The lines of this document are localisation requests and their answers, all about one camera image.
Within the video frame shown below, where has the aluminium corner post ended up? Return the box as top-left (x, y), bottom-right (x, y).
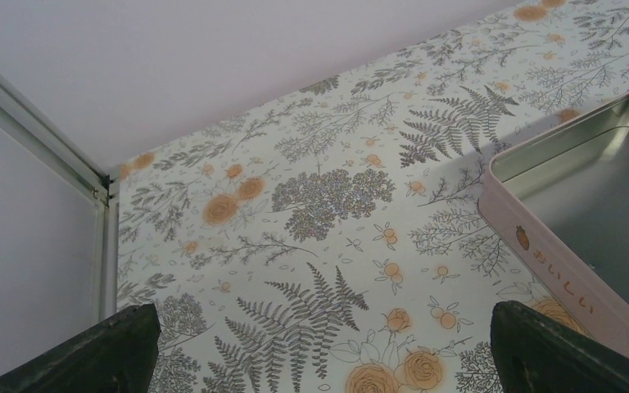
top-left (0, 75), bottom-right (119, 322)

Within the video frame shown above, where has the floral patterned table mat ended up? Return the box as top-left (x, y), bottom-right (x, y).
top-left (117, 1), bottom-right (629, 392)

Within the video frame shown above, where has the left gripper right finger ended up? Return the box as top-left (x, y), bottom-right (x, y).
top-left (490, 300), bottom-right (629, 392)

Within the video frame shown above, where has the silver metal tin tray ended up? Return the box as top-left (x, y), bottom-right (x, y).
top-left (477, 92), bottom-right (629, 358)

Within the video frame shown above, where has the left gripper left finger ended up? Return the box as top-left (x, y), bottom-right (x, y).
top-left (0, 303), bottom-right (161, 392)

